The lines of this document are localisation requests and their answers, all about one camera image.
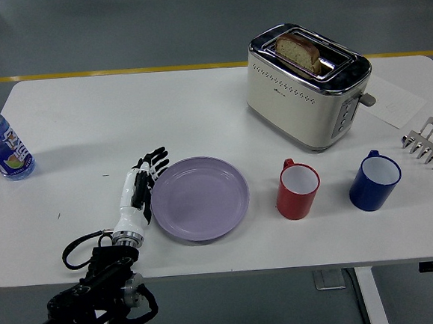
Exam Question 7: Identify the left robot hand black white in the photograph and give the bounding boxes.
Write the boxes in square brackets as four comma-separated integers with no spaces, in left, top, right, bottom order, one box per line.
[107,145,176,239]

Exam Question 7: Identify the purple round plate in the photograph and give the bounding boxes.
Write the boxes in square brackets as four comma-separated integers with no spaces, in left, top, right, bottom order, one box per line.
[147,152,253,245]

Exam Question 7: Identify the clear water bottle blue label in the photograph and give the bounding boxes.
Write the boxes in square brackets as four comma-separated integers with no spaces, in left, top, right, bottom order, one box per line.
[0,89,38,182]

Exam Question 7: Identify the red mug white inside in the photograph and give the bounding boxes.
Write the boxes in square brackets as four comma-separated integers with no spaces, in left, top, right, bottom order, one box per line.
[273,156,324,222]

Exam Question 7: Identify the cream and chrome toaster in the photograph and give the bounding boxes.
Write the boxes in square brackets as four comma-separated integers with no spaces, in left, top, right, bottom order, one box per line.
[240,16,381,159]

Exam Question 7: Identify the grey box under table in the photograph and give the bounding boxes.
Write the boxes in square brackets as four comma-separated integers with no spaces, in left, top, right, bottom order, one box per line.
[313,268,347,293]

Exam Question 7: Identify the bread slice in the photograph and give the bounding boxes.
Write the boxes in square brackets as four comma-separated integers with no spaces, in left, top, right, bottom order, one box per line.
[274,29,324,79]

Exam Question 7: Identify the blue mug white inside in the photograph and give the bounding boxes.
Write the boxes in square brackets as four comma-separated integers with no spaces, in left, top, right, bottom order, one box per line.
[346,147,405,214]

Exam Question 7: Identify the white table leg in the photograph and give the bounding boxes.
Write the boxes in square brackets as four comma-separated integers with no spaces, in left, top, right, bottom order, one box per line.
[354,264,390,324]

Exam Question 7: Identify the white paper sheet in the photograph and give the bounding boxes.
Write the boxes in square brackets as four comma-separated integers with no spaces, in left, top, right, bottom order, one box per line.
[357,70,431,133]

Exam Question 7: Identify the silver metal toast rack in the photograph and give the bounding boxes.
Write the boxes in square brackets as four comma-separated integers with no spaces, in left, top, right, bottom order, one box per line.
[399,117,433,174]

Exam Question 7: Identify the grey cable under table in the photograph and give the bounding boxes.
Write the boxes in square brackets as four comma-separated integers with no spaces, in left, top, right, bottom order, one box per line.
[343,266,369,324]

